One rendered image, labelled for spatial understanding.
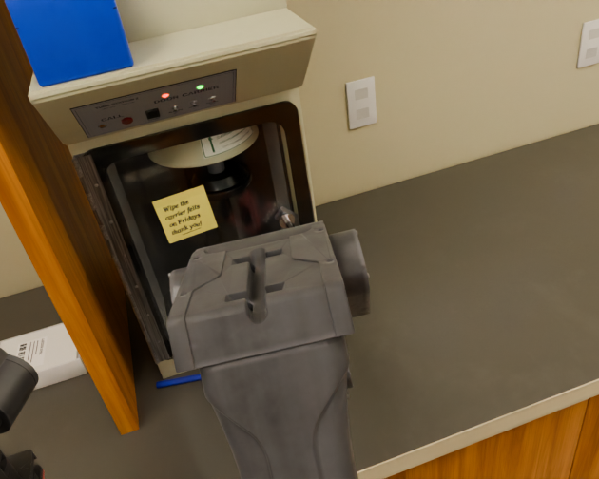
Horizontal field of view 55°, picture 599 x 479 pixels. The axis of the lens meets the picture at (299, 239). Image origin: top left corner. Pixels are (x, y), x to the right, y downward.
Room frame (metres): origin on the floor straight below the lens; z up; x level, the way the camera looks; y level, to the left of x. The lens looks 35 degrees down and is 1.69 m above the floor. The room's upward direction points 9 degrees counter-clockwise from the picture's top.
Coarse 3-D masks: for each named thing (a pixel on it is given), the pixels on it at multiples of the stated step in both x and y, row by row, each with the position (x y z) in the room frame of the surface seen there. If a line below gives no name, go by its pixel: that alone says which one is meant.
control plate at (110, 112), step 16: (192, 80) 0.65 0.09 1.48; (208, 80) 0.66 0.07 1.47; (224, 80) 0.67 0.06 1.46; (128, 96) 0.63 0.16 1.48; (144, 96) 0.64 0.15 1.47; (160, 96) 0.65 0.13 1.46; (176, 96) 0.67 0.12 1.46; (192, 96) 0.68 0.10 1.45; (208, 96) 0.69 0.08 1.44; (224, 96) 0.70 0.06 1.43; (80, 112) 0.63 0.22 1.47; (96, 112) 0.64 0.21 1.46; (112, 112) 0.65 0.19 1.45; (128, 112) 0.66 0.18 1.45; (144, 112) 0.67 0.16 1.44; (160, 112) 0.68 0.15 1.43; (176, 112) 0.70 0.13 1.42; (96, 128) 0.67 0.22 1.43; (112, 128) 0.68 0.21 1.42
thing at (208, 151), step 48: (144, 144) 0.71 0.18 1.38; (192, 144) 0.73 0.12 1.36; (240, 144) 0.74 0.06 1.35; (288, 144) 0.75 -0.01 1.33; (144, 192) 0.71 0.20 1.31; (240, 192) 0.74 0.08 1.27; (288, 192) 0.75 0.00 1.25; (144, 240) 0.70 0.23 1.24; (192, 240) 0.72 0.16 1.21; (144, 288) 0.70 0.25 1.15
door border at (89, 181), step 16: (80, 160) 0.69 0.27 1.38; (96, 176) 0.70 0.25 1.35; (96, 192) 0.69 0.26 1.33; (112, 224) 0.70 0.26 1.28; (112, 240) 0.69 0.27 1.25; (128, 256) 0.70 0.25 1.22; (128, 272) 0.69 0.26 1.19; (144, 304) 0.70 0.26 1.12; (144, 320) 0.69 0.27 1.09; (160, 336) 0.70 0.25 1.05; (160, 352) 0.69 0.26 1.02
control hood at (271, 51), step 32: (192, 32) 0.72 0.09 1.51; (224, 32) 0.70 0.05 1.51; (256, 32) 0.68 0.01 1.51; (288, 32) 0.66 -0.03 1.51; (160, 64) 0.62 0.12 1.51; (192, 64) 0.63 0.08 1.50; (224, 64) 0.65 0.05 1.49; (256, 64) 0.67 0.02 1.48; (288, 64) 0.69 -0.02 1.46; (32, 96) 0.59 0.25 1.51; (64, 96) 0.60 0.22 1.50; (96, 96) 0.62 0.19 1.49; (256, 96) 0.73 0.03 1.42; (64, 128) 0.65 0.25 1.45; (128, 128) 0.69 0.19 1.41
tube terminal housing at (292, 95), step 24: (120, 0) 0.73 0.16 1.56; (144, 0) 0.73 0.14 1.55; (168, 0) 0.74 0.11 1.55; (192, 0) 0.75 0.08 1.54; (216, 0) 0.75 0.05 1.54; (240, 0) 0.76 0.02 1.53; (264, 0) 0.77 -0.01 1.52; (144, 24) 0.73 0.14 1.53; (168, 24) 0.74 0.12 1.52; (192, 24) 0.75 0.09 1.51; (264, 96) 0.76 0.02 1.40; (288, 96) 0.77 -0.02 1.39; (168, 120) 0.73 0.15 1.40; (192, 120) 0.74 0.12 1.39; (72, 144) 0.70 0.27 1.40; (96, 144) 0.71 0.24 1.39; (312, 192) 0.77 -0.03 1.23; (168, 360) 0.71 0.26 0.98
